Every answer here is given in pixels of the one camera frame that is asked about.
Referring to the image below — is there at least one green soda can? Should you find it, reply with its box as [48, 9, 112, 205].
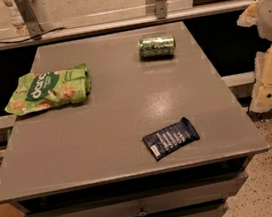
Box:
[138, 35, 176, 59]

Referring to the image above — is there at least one dark blue snack packet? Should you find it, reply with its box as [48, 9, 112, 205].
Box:
[142, 117, 200, 161]

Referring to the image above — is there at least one green snack bag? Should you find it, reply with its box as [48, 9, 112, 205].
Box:
[5, 63, 92, 116]

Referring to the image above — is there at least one upper grey drawer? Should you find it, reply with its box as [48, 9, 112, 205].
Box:
[25, 171, 248, 217]

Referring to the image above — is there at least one black cable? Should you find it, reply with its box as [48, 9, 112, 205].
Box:
[0, 26, 67, 46]

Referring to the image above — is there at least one left metal bracket post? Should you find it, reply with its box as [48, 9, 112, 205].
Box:
[14, 0, 42, 40]

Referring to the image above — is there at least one grey metal rail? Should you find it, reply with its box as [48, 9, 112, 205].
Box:
[0, 0, 256, 51]

